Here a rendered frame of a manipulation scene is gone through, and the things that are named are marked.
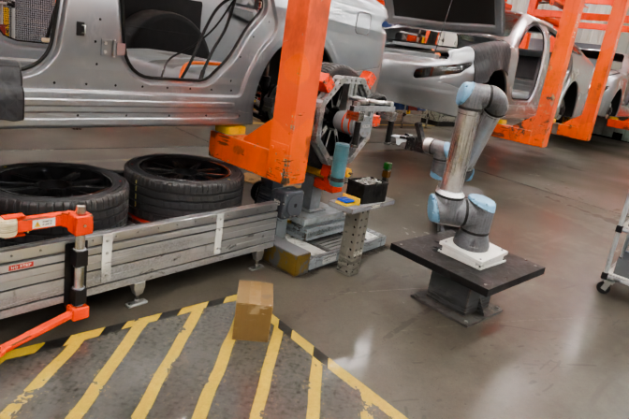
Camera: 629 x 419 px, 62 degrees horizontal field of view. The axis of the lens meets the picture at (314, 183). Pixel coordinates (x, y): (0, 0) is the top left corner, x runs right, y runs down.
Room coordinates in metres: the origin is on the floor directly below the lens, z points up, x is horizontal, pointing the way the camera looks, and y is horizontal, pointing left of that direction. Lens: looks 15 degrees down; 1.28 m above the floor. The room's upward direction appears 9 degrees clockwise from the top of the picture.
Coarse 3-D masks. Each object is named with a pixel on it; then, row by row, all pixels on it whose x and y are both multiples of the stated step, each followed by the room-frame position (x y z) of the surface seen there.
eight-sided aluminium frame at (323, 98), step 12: (336, 84) 3.06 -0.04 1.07; (360, 84) 3.25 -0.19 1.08; (324, 96) 3.01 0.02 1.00; (360, 96) 3.36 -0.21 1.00; (324, 108) 3.00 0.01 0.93; (372, 120) 3.39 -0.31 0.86; (312, 132) 3.01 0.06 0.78; (312, 144) 3.03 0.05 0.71; (360, 144) 3.33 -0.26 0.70; (324, 156) 3.05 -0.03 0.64; (348, 156) 3.27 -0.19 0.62
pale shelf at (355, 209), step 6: (390, 198) 3.04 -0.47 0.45; (330, 204) 2.79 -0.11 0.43; (336, 204) 2.77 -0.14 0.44; (360, 204) 2.82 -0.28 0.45; (366, 204) 2.84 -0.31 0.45; (372, 204) 2.86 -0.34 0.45; (378, 204) 2.89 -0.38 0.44; (384, 204) 2.94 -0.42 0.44; (390, 204) 3.00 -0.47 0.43; (348, 210) 2.71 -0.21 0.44; (354, 210) 2.71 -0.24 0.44; (360, 210) 2.76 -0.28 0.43; (366, 210) 2.81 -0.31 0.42
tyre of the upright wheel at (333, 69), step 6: (324, 66) 3.18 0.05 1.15; (330, 66) 3.17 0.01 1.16; (336, 66) 3.18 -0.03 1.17; (342, 66) 3.22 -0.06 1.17; (348, 66) 3.29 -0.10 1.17; (324, 72) 3.11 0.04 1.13; (330, 72) 3.14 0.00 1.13; (336, 72) 3.18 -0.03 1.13; (342, 72) 3.22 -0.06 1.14; (348, 72) 3.27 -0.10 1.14; (354, 72) 3.32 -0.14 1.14; (318, 90) 3.08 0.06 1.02; (312, 150) 3.09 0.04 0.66; (312, 156) 3.10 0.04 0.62; (312, 162) 3.11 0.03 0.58; (318, 162) 3.15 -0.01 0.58; (318, 168) 3.18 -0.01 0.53
